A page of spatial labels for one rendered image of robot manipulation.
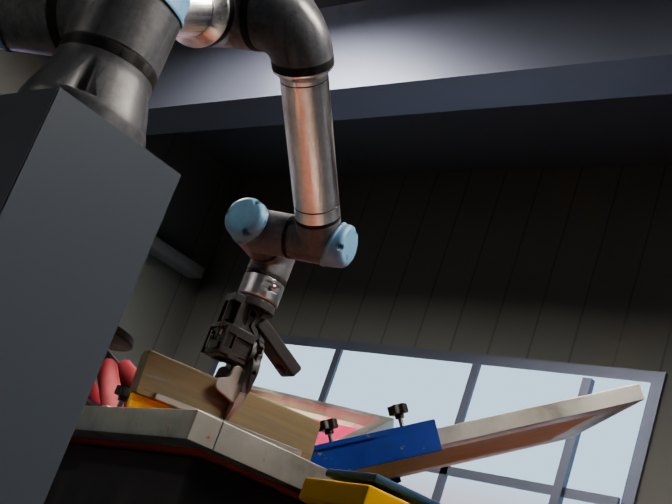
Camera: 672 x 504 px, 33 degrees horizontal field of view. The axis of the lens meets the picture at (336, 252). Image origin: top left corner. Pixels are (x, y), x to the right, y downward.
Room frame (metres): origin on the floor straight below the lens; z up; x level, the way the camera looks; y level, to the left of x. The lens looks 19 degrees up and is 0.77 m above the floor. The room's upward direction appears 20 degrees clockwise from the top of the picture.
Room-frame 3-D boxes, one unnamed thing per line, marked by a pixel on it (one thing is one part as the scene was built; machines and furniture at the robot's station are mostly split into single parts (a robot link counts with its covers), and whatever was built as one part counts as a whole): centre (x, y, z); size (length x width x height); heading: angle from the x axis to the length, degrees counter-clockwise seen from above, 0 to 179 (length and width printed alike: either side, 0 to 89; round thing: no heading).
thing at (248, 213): (1.85, 0.13, 1.39); 0.11 x 0.11 x 0.08; 64
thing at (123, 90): (1.20, 0.32, 1.25); 0.15 x 0.15 x 0.10
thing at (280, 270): (1.95, 0.10, 1.39); 0.09 x 0.08 x 0.11; 154
